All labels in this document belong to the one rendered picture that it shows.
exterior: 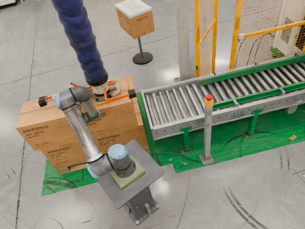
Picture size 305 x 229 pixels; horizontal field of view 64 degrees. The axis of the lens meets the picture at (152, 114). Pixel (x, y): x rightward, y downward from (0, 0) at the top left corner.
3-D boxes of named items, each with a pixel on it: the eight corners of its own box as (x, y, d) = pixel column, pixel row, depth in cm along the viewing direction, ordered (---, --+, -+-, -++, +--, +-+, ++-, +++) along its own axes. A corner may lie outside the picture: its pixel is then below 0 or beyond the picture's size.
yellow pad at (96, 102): (119, 93, 262) (118, 89, 258) (120, 99, 255) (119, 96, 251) (88, 101, 260) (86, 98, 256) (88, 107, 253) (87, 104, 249)
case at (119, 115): (133, 103, 307) (126, 78, 279) (138, 126, 279) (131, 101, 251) (86, 115, 305) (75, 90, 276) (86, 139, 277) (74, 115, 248)
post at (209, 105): (208, 156, 303) (211, 96, 232) (210, 160, 299) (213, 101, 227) (203, 157, 303) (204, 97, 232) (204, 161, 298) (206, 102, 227)
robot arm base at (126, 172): (140, 168, 213) (137, 161, 206) (122, 181, 206) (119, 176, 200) (128, 155, 225) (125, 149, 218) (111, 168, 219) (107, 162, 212)
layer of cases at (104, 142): (136, 95, 379) (131, 75, 350) (148, 145, 309) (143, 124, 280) (60, 113, 374) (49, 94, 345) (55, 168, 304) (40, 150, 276)
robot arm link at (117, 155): (134, 163, 205) (128, 151, 193) (115, 173, 202) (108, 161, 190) (127, 151, 216) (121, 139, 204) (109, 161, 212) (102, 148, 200)
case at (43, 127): (86, 114, 305) (75, 90, 277) (86, 139, 277) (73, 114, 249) (39, 125, 303) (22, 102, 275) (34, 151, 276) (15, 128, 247)
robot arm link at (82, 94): (83, 78, 185) (97, 108, 249) (68, 85, 183) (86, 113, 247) (90, 91, 182) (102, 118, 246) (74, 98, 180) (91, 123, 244)
